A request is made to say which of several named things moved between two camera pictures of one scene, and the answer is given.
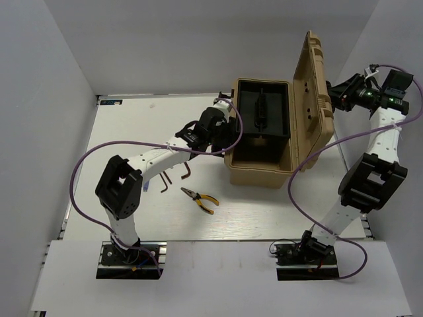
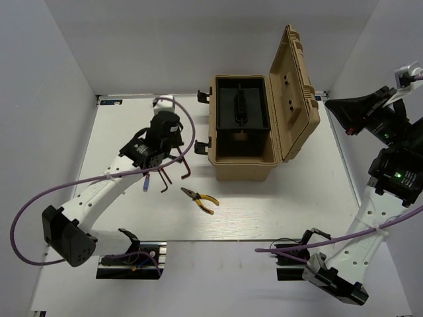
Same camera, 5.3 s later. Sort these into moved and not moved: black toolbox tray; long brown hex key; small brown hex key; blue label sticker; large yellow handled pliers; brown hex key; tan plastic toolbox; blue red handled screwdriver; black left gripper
Moved: black toolbox tray; black left gripper; tan plastic toolbox
Not moved: long brown hex key; small brown hex key; blue label sticker; large yellow handled pliers; brown hex key; blue red handled screwdriver
